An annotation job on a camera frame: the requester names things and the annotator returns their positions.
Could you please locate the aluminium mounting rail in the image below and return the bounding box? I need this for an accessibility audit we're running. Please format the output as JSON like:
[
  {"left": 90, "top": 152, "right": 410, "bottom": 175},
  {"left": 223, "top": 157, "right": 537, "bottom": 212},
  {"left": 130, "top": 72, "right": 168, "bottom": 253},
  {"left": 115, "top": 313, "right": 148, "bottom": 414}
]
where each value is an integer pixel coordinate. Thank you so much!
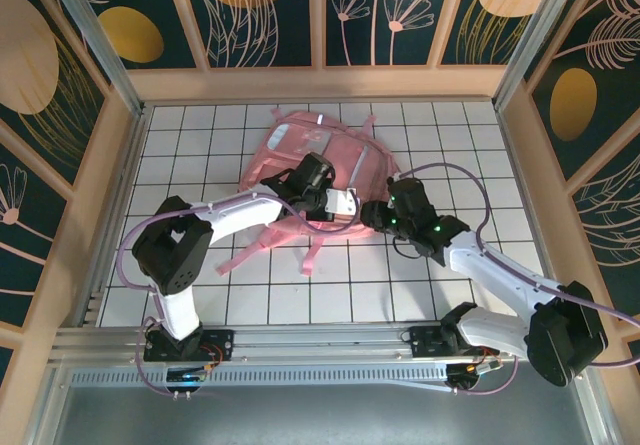
[{"left": 52, "top": 320, "right": 591, "bottom": 366}]

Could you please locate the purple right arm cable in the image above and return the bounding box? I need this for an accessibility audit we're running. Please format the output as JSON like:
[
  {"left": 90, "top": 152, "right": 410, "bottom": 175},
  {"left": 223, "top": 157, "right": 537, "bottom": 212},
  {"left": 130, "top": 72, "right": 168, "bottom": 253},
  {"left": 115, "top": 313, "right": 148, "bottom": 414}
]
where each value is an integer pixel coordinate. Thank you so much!
[{"left": 387, "top": 162, "right": 640, "bottom": 397}]

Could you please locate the slotted grey cable duct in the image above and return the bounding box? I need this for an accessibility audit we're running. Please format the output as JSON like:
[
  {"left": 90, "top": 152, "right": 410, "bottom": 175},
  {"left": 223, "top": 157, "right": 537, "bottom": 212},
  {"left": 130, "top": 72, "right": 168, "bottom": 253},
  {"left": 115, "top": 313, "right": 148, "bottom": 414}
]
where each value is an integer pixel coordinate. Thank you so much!
[{"left": 69, "top": 362, "right": 451, "bottom": 392}]

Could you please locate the pink backpack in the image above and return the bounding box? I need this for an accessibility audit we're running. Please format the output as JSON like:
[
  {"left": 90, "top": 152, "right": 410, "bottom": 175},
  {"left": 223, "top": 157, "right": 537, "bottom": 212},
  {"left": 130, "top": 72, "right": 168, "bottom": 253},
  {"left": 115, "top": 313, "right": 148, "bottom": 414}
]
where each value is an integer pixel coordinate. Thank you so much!
[{"left": 215, "top": 106, "right": 401, "bottom": 277}]

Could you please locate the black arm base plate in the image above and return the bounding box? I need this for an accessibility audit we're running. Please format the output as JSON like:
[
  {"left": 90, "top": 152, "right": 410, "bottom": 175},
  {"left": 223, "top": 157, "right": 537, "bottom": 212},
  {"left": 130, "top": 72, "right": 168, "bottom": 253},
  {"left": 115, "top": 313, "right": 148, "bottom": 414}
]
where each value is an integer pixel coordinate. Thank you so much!
[
  {"left": 409, "top": 324, "right": 501, "bottom": 361},
  {"left": 143, "top": 328, "right": 236, "bottom": 364}
]

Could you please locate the grey metal panel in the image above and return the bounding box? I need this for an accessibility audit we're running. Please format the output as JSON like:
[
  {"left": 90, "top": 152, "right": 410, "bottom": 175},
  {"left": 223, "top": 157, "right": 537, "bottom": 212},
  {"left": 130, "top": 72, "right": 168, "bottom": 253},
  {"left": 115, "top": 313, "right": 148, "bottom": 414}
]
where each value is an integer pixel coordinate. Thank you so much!
[{"left": 27, "top": 364, "right": 619, "bottom": 445}]

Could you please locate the aluminium corner post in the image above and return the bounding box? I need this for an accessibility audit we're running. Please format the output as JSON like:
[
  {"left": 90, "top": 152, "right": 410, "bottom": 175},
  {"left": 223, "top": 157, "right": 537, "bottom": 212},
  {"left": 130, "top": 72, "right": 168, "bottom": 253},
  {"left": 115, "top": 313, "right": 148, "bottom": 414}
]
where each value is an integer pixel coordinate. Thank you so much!
[
  {"left": 42, "top": 0, "right": 147, "bottom": 117},
  {"left": 492, "top": 0, "right": 587, "bottom": 111}
]

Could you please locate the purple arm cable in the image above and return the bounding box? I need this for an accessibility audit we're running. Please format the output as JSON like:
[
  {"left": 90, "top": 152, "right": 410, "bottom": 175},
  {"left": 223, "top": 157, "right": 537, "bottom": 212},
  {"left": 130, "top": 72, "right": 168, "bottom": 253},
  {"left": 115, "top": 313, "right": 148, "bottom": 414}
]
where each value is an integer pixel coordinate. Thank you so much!
[
  {"left": 115, "top": 199, "right": 362, "bottom": 399},
  {"left": 387, "top": 162, "right": 640, "bottom": 397}
]

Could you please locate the aluminium side rail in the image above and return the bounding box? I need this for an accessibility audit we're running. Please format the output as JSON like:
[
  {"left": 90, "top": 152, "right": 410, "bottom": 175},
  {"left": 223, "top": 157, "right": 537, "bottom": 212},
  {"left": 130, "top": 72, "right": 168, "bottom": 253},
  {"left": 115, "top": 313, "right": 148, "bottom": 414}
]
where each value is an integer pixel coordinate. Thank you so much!
[
  {"left": 494, "top": 104, "right": 571, "bottom": 319},
  {"left": 74, "top": 107, "right": 152, "bottom": 327}
]

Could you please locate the wired controller board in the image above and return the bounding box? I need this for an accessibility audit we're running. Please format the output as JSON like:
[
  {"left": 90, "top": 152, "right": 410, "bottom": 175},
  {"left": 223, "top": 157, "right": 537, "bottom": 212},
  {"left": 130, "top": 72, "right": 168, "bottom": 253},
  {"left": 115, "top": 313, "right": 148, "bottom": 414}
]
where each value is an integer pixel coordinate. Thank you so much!
[
  {"left": 166, "top": 363, "right": 212, "bottom": 387},
  {"left": 446, "top": 357, "right": 502, "bottom": 391}
]

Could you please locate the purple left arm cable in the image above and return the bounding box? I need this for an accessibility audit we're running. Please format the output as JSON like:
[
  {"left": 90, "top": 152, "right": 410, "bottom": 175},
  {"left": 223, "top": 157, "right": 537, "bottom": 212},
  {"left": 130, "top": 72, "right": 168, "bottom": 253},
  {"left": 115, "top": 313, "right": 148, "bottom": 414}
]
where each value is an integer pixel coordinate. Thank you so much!
[{"left": 115, "top": 199, "right": 362, "bottom": 399}]

